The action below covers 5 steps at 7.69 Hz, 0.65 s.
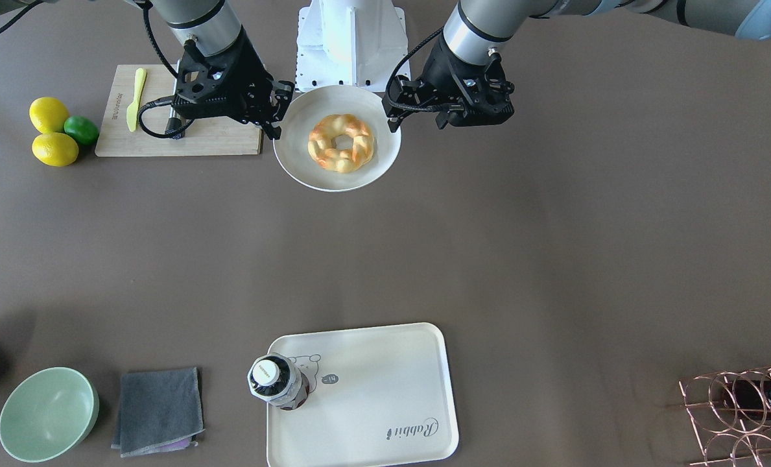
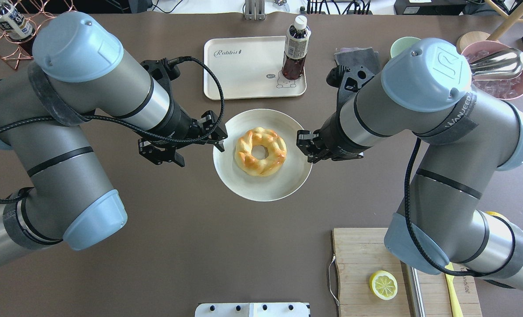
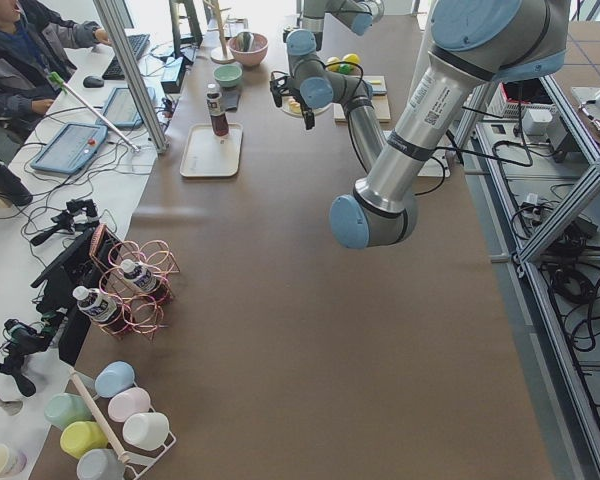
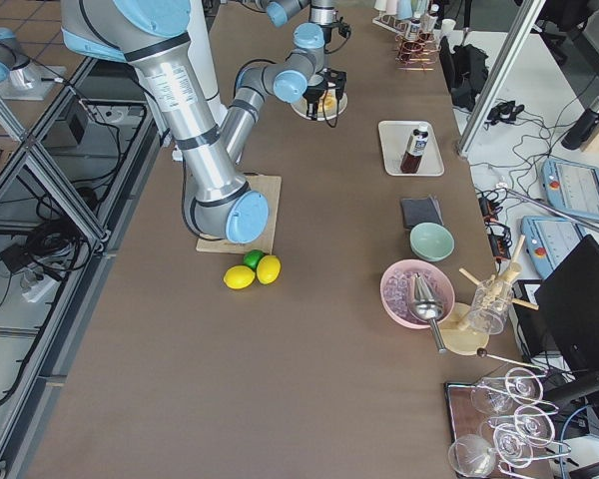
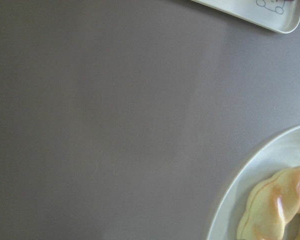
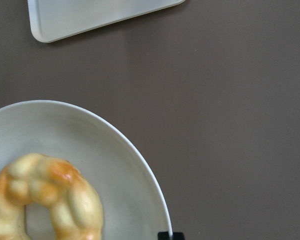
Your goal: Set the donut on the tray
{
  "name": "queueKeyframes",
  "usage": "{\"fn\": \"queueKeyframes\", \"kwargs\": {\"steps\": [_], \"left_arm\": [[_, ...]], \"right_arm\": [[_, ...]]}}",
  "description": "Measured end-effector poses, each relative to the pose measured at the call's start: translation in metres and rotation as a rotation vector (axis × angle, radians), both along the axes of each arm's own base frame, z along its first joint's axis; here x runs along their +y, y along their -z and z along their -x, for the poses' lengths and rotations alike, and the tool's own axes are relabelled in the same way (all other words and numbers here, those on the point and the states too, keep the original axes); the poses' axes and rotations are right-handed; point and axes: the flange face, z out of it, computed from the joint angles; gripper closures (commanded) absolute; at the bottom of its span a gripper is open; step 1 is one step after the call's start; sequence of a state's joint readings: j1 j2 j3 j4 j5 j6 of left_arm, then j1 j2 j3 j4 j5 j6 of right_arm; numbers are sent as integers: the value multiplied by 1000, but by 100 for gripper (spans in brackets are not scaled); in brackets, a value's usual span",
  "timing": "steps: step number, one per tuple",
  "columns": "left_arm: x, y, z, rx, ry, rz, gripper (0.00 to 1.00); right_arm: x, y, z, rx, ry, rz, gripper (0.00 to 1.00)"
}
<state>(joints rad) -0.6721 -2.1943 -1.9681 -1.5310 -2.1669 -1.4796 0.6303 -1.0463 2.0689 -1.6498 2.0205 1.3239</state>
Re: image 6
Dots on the white round plate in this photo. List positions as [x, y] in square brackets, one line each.
[133, 204]

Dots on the glazed twisted donut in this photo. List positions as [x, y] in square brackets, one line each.
[76, 212]

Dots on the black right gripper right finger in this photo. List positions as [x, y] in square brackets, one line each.
[178, 236]

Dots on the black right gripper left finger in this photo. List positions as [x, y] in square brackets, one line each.
[163, 235]

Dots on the cream rectangular tray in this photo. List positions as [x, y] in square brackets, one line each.
[53, 20]

